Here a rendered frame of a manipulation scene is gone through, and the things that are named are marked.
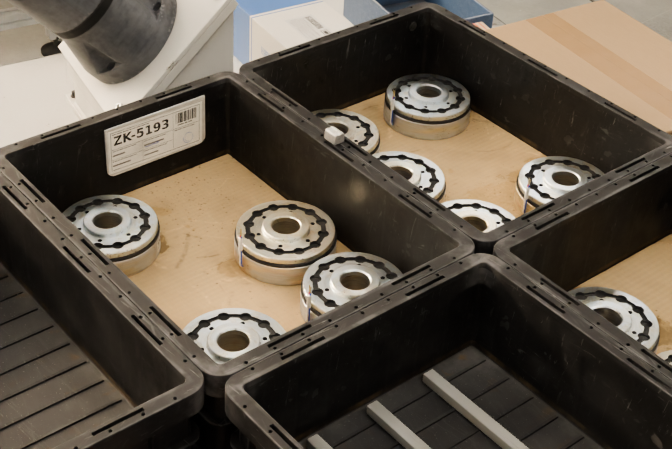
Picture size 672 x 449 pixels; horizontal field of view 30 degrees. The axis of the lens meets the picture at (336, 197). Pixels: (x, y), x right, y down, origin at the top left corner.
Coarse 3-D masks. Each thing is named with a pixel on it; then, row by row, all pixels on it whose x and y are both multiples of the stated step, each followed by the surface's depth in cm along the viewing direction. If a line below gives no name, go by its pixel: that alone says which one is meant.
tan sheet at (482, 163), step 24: (384, 96) 156; (384, 120) 151; (480, 120) 152; (384, 144) 147; (408, 144) 147; (432, 144) 147; (456, 144) 147; (480, 144) 148; (504, 144) 148; (456, 168) 143; (480, 168) 144; (504, 168) 144; (456, 192) 139; (480, 192) 140; (504, 192) 140
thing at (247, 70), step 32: (352, 32) 148; (480, 32) 149; (256, 64) 140; (544, 64) 144; (288, 96) 135; (320, 128) 130; (640, 128) 134; (640, 160) 129; (416, 192) 122; (576, 192) 123; (512, 224) 118
